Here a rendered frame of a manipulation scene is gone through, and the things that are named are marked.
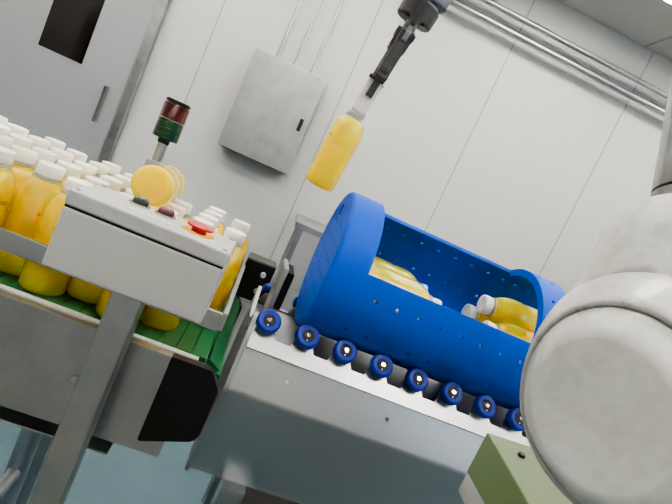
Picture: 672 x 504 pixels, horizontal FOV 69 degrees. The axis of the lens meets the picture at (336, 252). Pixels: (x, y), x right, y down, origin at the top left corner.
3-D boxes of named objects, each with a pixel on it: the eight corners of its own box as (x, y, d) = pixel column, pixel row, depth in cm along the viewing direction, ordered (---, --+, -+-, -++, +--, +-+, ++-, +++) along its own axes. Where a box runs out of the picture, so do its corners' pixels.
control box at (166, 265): (199, 325, 62) (231, 251, 61) (39, 264, 59) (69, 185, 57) (211, 303, 72) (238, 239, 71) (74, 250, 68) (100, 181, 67)
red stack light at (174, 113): (181, 124, 121) (187, 109, 120) (156, 113, 120) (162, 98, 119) (186, 126, 127) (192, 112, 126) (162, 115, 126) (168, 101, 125)
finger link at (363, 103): (383, 85, 96) (383, 85, 96) (363, 117, 98) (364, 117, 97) (370, 77, 96) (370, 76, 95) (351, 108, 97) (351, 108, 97)
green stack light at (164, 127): (174, 143, 121) (181, 125, 121) (148, 132, 120) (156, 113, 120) (179, 144, 127) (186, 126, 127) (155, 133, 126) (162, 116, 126)
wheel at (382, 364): (396, 357, 92) (392, 359, 94) (375, 348, 91) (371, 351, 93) (391, 380, 90) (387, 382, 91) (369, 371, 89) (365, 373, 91)
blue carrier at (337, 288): (688, 501, 100) (766, 382, 95) (292, 348, 85) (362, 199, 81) (602, 423, 128) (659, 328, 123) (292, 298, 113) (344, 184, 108)
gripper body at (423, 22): (444, 10, 91) (416, 56, 93) (435, 18, 99) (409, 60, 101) (411, -14, 89) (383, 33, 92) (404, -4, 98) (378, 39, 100)
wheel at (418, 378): (431, 371, 93) (426, 373, 95) (410, 362, 92) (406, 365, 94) (427, 394, 91) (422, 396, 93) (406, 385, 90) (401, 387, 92)
